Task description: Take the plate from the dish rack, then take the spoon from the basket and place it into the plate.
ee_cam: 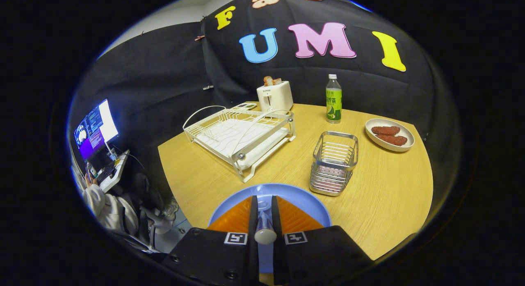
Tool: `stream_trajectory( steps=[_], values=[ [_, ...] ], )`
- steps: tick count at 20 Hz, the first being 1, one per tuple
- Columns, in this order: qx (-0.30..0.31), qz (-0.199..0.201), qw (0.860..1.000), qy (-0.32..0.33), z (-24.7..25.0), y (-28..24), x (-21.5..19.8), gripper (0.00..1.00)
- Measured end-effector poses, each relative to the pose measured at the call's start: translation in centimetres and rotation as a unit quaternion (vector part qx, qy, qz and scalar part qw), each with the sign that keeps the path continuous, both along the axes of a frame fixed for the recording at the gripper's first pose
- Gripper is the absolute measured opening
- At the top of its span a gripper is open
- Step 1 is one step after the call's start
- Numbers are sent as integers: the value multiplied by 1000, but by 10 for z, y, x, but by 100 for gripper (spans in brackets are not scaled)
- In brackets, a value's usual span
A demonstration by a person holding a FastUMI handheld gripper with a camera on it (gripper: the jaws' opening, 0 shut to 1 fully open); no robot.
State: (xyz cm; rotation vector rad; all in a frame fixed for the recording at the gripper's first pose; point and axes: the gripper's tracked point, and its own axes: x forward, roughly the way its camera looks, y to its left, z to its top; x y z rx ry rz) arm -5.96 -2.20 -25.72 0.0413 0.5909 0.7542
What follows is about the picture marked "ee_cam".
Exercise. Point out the white divided snack tray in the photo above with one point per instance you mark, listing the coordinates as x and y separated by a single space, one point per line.
245 106

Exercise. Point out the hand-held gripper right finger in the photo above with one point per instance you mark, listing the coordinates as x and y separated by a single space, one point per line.
276 253

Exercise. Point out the black backdrop cloth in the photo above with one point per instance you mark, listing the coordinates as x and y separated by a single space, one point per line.
164 81

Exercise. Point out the green label drink bottle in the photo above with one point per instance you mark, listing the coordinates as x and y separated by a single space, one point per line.
334 107

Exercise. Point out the blue plate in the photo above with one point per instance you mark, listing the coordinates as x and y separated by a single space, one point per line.
299 195

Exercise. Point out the dark laptop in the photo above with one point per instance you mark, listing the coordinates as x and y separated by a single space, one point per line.
100 167

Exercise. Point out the white plate with meat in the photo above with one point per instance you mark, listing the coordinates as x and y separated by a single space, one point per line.
387 146

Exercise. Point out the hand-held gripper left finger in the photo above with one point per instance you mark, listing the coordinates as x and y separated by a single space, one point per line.
213 255

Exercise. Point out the red-brown meat piece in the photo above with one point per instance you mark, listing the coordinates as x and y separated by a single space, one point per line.
393 140
385 130

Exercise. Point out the white toaster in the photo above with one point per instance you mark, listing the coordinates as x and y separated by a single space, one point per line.
277 98

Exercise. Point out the computer monitor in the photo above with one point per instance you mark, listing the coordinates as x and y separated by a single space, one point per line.
98 128

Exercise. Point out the white side desk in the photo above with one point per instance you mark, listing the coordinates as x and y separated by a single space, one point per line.
117 173

